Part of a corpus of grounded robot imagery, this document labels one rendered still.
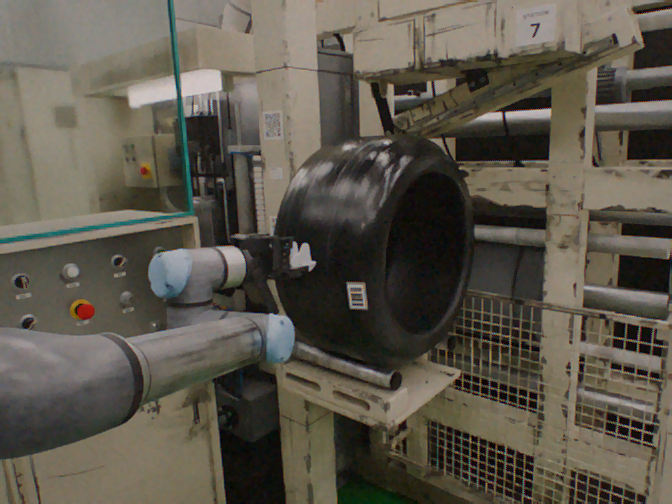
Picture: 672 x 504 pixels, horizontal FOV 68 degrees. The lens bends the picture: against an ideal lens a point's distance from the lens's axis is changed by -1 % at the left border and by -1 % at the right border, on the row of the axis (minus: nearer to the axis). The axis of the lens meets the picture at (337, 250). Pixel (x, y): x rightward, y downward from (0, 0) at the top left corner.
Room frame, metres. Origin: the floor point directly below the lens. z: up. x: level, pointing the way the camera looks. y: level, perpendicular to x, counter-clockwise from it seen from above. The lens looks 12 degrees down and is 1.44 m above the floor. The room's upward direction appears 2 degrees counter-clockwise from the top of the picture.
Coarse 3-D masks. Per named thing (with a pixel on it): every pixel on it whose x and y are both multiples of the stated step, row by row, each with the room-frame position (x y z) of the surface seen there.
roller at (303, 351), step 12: (300, 348) 1.27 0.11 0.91; (312, 348) 1.25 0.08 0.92; (312, 360) 1.24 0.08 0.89; (324, 360) 1.21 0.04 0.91; (336, 360) 1.19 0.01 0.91; (348, 360) 1.17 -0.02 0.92; (360, 360) 1.16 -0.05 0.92; (348, 372) 1.16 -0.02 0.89; (360, 372) 1.13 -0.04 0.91; (372, 372) 1.11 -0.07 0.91; (384, 372) 1.10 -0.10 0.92; (396, 372) 1.09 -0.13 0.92; (384, 384) 1.08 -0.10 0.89; (396, 384) 1.08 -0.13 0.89
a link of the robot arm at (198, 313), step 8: (168, 304) 0.79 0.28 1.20; (176, 304) 0.77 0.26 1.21; (184, 304) 0.77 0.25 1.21; (192, 304) 0.78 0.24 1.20; (200, 304) 0.78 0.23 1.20; (208, 304) 0.80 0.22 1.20; (168, 312) 0.78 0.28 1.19; (176, 312) 0.77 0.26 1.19; (184, 312) 0.77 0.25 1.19; (192, 312) 0.77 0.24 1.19; (200, 312) 0.78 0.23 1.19; (208, 312) 0.78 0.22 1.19; (216, 312) 0.78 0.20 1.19; (168, 320) 0.78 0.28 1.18; (176, 320) 0.77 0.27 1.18; (184, 320) 0.77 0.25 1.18; (192, 320) 0.77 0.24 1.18; (200, 320) 0.77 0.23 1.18; (208, 320) 0.76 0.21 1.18; (216, 320) 0.76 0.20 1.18; (168, 328) 0.78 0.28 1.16; (176, 328) 0.77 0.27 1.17
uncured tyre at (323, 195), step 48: (336, 144) 1.24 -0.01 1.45; (384, 144) 1.15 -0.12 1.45; (432, 144) 1.24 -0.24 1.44; (288, 192) 1.17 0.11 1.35; (336, 192) 1.07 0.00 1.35; (384, 192) 1.05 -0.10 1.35; (432, 192) 1.45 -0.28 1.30; (336, 240) 1.02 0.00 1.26; (384, 240) 1.03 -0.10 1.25; (432, 240) 1.49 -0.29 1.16; (288, 288) 1.11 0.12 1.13; (336, 288) 1.01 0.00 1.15; (384, 288) 1.03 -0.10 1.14; (432, 288) 1.43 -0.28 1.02; (336, 336) 1.07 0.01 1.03; (384, 336) 1.04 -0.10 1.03; (432, 336) 1.19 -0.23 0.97
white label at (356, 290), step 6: (348, 282) 1.00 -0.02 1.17; (354, 282) 0.99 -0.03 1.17; (360, 282) 0.99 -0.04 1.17; (348, 288) 1.00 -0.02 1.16; (354, 288) 0.99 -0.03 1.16; (360, 288) 0.99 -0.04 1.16; (348, 294) 1.00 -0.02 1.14; (354, 294) 0.99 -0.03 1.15; (360, 294) 0.99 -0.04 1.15; (354, 300) 1.00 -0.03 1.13; (360, 300) 0.99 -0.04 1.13; (354, 306) 1.00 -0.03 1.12; (360, 306) 0.99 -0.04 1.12; (366, 306) 0.99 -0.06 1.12
